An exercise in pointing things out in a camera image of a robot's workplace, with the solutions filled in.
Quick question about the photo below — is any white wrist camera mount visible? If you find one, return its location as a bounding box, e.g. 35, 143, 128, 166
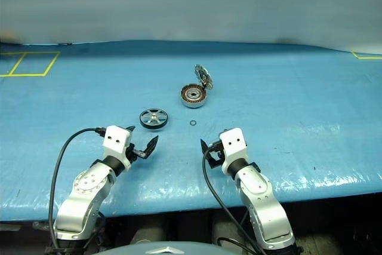
102, 125, 133, 173
218, 127, 249, 176

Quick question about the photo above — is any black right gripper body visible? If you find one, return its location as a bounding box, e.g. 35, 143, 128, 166
206, 140, 226, 169

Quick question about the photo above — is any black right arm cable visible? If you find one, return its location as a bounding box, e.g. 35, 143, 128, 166
202, 149, 271, 255

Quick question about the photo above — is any silver toothed motor cover plate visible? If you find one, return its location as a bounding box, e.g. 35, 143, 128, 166
193, 64, 215, 90

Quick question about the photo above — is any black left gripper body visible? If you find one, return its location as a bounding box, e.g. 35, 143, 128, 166
126, 143, 150, 164

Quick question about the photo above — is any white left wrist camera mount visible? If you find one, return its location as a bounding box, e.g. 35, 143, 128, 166
102, 125, 133, 173

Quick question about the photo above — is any grey robot torso with logo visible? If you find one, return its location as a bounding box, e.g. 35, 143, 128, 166
100, 239, 261, 255

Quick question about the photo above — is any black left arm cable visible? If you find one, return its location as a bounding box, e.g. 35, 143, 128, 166
48, 127, 107, 255

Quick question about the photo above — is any black silver spoked rotor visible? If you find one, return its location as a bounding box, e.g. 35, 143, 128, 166
138, 107, 170, 130

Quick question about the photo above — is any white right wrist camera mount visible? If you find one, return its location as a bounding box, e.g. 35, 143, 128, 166
218, 127, 249, 176

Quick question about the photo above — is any grey rounded shape under table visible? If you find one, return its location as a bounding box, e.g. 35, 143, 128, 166
130, 221, 168, 246
211, 213, 249, 241

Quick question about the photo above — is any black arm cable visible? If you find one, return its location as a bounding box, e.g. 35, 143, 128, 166
202, 149, 271, 255
48, 127, 107, 255

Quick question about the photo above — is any blue plastic table cover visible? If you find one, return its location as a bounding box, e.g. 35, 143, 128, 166
0, 39, 382, 223

